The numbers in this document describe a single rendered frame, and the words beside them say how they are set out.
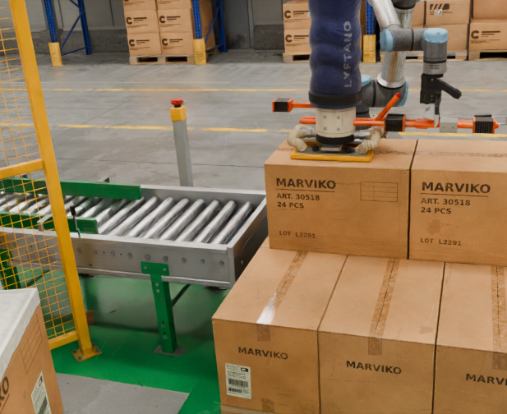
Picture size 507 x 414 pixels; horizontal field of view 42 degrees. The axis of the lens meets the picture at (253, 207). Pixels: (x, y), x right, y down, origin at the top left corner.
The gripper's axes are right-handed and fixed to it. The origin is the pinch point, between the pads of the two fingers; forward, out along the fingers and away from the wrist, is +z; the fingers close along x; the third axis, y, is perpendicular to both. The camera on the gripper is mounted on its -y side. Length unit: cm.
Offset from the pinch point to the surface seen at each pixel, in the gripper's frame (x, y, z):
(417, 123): 3.5, 8.0, -0.2
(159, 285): 36, 119, 70
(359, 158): 15.5, 29.6, 11.5
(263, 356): 81, 54, 67
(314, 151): 12, 49, 10
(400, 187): 21.5, 12.2, 21.3
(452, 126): 3.4, -5.9, 0.9
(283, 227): 22, 62, 42
